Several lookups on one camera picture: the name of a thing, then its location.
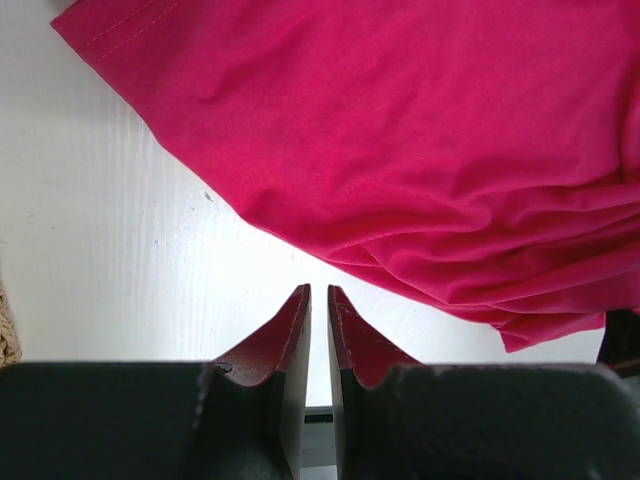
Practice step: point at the wicker laundry basket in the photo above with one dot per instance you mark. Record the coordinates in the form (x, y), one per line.
(10, 349)

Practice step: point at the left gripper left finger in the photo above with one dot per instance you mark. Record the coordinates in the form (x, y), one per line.
(249, 418)

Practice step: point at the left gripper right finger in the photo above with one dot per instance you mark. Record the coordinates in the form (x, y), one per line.
(367, 370)

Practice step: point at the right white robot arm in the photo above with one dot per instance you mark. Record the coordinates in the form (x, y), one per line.
(620, 346)

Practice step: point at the pink t shirt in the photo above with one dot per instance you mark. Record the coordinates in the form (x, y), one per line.
(480, 157)

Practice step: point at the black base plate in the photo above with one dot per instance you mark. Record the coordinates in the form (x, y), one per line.
(318, 459)

